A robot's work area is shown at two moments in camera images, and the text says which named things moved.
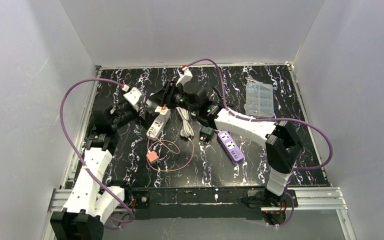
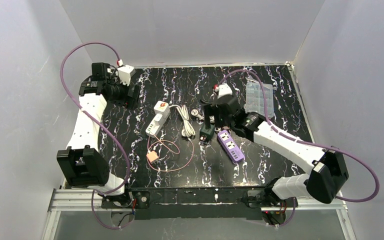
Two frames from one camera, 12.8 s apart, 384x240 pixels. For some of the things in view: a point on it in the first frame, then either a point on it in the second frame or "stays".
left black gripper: (142, 113) to (131, 93)
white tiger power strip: (164, 114) stays
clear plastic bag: (259, 99) stays
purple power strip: (231, 146) stays
